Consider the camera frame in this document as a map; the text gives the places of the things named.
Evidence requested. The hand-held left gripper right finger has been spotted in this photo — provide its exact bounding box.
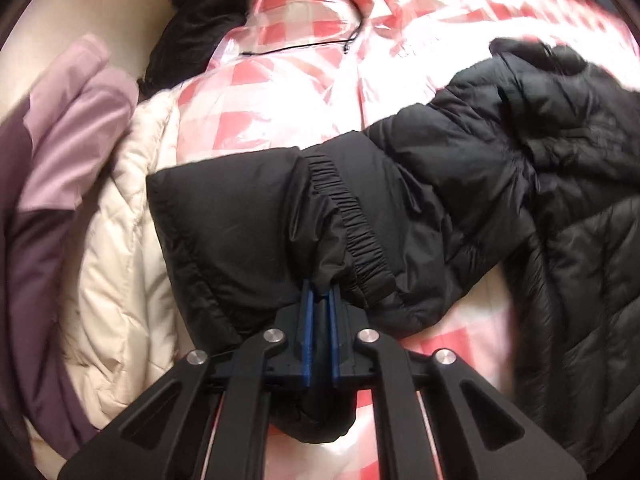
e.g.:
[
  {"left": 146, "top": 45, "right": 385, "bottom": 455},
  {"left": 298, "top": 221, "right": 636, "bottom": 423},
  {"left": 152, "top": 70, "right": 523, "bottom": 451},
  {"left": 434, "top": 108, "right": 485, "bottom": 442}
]
[{"left": 325, "top": 285, "right": 586, "bottom": 480}]

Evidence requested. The black coat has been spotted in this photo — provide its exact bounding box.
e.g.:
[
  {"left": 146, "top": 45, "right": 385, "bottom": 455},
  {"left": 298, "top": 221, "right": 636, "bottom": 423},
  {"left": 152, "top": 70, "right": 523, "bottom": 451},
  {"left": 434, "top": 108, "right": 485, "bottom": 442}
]
[{"left": 137, "top": 0, "right": 268, "bottom": 101}]

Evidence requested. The pink checked bed sheet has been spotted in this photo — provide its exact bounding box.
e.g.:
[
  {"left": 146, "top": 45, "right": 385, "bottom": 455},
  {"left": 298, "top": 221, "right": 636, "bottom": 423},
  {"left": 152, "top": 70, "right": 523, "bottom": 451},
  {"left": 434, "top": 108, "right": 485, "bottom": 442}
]
[{"left": 175, "top": 0, "right": 640, "bottom": 480}]

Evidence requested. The black charging cable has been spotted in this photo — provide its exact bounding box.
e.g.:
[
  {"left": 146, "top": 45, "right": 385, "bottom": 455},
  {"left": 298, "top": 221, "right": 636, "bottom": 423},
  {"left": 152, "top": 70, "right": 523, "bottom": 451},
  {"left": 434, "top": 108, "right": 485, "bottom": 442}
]
[{"left": 240, "top": 0, "right": 373, "bottom": 57}]

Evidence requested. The purple jacket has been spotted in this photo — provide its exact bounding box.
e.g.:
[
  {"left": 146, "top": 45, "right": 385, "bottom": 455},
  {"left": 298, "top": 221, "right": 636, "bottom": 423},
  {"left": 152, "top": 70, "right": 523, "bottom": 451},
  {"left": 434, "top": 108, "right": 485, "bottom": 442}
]
[{"left": 0, "top": 34, "right": 141, "bottom": 461}]

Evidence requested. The cream quilted jacket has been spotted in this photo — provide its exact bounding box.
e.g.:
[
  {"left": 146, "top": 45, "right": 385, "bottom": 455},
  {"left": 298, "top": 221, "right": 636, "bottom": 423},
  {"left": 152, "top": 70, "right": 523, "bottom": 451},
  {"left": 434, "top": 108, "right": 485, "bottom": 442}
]
[{"left": 60, "top": 92, "right": 241, "bottom": 433}]

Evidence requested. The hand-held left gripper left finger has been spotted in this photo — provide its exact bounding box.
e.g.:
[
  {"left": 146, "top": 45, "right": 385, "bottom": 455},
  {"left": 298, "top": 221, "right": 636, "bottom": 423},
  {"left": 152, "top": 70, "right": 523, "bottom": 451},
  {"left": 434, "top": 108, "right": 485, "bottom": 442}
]
[{"left": 57, "top": 280, "right": 323, "bottom": 480}]

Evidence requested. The black puffer jacket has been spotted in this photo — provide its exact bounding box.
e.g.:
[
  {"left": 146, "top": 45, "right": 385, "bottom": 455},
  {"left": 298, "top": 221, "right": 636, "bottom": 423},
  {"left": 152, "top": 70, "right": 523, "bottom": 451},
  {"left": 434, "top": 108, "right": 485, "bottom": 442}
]
[{"left": 146, "top": 36, "right": 640, "bottom": 466}]

